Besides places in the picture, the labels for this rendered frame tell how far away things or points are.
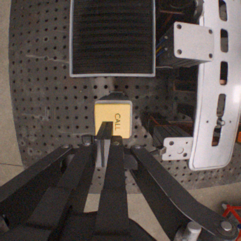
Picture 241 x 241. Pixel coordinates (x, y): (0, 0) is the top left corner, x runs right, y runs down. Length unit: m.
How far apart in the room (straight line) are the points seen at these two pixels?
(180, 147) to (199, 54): 0.24
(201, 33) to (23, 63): 0.78
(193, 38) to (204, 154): 0.36
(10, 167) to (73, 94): 1.65
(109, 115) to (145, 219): 2.09
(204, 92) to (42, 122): 0.75
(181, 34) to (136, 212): 2.03
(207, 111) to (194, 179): 0.60
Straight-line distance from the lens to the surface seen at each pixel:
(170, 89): 0.74
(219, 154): 0.58
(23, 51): 0.88
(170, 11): 0.52
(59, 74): 0.76
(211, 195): 2.38
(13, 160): 2.11
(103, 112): 0.24
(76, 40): 0.26
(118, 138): 0.16
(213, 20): 0.53
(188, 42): 0.34
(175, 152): 0.41
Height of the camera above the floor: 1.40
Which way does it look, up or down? 77 degrees down
